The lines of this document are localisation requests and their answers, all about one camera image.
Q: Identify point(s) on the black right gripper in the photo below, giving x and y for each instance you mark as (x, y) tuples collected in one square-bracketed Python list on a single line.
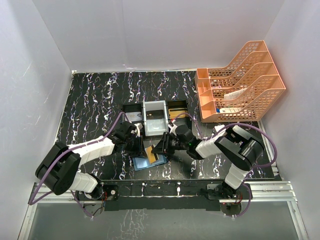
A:
[(163, 147)]

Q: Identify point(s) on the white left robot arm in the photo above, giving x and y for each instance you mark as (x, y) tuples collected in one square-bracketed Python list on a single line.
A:
[(59, 168)]

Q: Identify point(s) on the white paper in organizer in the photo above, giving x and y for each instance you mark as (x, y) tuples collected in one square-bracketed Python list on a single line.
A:
[(235, 94)]

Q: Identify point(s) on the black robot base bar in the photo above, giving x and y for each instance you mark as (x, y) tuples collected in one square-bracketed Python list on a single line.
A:
[(168, 195)]

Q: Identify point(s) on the orange plastic file organizer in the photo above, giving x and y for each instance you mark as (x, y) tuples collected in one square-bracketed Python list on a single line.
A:
[(252, 68)]

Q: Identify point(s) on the black card tray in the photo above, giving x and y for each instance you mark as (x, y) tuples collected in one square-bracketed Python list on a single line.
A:
[(134, 107), (176, 107)]

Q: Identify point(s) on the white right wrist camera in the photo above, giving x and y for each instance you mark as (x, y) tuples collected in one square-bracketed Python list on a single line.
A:
[(172, 127)]

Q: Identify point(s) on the blue card holder wallet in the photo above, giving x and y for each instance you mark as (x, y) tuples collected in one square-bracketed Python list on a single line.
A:
[(141, 163)]

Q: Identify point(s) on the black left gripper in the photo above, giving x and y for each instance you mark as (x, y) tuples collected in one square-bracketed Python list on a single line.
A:
[(139, 151)]

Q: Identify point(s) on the black right card tray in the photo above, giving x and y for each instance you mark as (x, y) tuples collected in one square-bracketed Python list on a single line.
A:
[(176, 107)]

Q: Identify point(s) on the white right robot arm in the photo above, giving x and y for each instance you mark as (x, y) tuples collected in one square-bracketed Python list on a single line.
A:
[(239, 146)]

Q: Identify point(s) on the black left card tray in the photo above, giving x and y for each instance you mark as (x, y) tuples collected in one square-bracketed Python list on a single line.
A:
[(134, 107)]

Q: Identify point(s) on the white bottle in organizer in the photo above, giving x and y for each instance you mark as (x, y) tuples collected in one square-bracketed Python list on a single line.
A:
[(228, 110)]

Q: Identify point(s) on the white silver card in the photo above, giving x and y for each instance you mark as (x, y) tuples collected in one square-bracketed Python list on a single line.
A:
[(134, 116)]

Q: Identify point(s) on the aluminium frame rail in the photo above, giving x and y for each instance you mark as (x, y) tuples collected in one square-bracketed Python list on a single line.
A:
[(214, 167)]

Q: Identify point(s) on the white middle card tray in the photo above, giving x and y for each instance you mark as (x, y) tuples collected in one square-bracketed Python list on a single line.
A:
[(155, 127)]

